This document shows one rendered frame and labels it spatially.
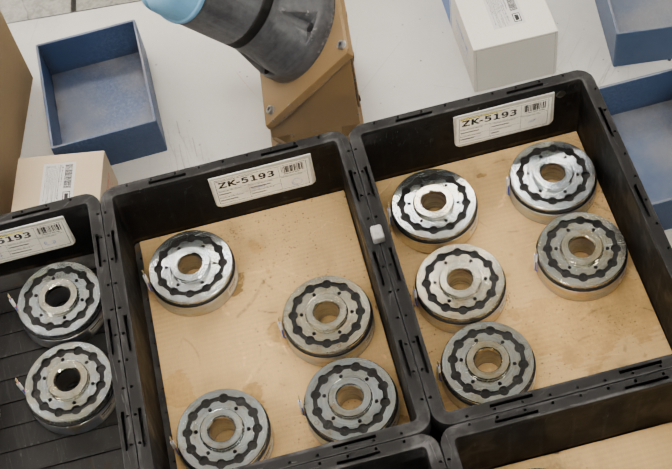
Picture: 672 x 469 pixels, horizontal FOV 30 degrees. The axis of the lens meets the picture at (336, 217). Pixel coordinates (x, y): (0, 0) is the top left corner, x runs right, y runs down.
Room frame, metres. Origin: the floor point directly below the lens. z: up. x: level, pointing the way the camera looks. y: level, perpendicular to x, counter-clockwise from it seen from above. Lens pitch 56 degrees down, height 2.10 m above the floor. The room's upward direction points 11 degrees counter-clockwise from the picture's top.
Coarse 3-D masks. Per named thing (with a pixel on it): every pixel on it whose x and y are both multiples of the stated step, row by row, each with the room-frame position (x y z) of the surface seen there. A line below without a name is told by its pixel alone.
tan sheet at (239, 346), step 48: (336, 192) 0.90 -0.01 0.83; (240, 240) 0.86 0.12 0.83; (288, 240) 0.84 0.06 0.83; (336, 240) 0.83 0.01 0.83; (240, 288) 0.79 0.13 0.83; (288, 288) 0.78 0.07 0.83; (192, 336) 0.74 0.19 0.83; (240, 336) 0.72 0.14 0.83; (384, 336) 0.69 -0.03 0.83; (192, 384) 0.67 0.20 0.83; (240, 384) 0.66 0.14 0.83; (288, 384) 0.65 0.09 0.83; (288, 432) 0.59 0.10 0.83
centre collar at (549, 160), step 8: (544, 160) 0.86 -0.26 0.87; (552, 160) 0.86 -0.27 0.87; (560, 160) 0.85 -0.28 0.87; (536, 168) 0.85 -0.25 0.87; (568, 168) 0.84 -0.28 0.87; (536, 176) 0.84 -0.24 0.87; (568, 176) 0.83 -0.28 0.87; (536, 184) 0.83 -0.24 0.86; (544, 184) 0.82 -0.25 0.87; (552, 184) 0.82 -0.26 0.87; (560, 184) 0.82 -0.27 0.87; (568, 184) 0.82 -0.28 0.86
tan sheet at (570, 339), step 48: (528, 144) 0.91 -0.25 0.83; (576, 144) 0.90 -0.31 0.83; (384, 192) 0.88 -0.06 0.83; (480, 192) 0.86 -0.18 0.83; (480, 240) 0.79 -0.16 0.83; (528, 240) 0.77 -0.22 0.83; (528, 288) 0.71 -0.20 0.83; (624, 288) 0.69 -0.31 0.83; (432, 336) 0.67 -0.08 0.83; (528, 336) 0.65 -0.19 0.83; (576, 336) 0.64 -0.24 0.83; (624, 336) 0.63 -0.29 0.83
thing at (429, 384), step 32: (480, 96) 0.92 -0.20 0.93; (512, 96) 0.91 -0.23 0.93; (384, 128) 0.91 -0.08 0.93; (608, 128) 0.85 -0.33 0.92; (640, 192) 0.75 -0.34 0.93; (384, 224) 0.77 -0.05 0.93; (384, 256) 0.73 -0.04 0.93; (416, 320) 0.64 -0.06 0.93; (416, 352) 0.61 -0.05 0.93; (576, 384) 0.54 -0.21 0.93; (608, 384) 0.53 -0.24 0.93; (448, 416) 0.53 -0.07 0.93; (480, 416) 0.52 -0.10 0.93
